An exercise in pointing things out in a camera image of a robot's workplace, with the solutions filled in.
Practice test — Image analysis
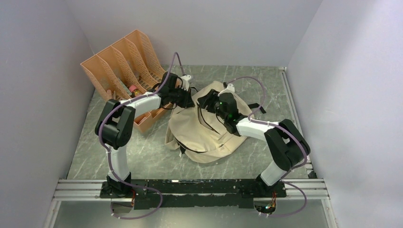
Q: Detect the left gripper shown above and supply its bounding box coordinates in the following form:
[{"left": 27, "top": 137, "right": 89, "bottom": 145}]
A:
[{"left": 168, "top": 85, "right": 194, "bottom": 108}]

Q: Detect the beige canvas backpack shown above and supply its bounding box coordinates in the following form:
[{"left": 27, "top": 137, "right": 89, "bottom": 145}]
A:
[{"left": 164, "top": 81, "right": 258, "bottom": 163}]

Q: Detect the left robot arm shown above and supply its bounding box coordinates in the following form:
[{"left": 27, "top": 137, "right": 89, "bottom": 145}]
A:
[{"left": 95, "top": 72, "right": 194, "bottom": 198}]

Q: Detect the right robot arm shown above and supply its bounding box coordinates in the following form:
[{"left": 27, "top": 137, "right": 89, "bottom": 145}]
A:
[{"left": 197, "top": 89, "right": 310, "bottom": 197}]

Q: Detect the green white card pack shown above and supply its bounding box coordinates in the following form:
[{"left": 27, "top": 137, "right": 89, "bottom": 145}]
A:
[{"left": 118, "top": 78, "right": 132, "bottom": 97}]

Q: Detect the pink-capped glitter bottle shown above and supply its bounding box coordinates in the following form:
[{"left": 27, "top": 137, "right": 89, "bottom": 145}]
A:
[{"left": 129, "top": 85, "right": 142, "bottom": 98}]

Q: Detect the orange plastic file organizer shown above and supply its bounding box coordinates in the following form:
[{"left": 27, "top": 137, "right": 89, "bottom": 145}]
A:
[{"left": 80, "top": 29, "right": 183, "bottom": 133}]

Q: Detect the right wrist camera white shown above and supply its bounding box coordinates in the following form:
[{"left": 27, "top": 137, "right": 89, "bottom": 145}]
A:
[{"left": 218, "top": 83, "right": 235, "bottom": 96}]

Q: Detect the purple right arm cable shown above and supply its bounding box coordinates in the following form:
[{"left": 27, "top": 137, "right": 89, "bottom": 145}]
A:
[{"left": 223, "top": 76, "right": 308, "bottom": 219}]

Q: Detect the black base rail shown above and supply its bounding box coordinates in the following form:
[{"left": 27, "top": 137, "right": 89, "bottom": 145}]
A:
[{"left": 99, "top": 179, "right": 287, "bottom": 209}]

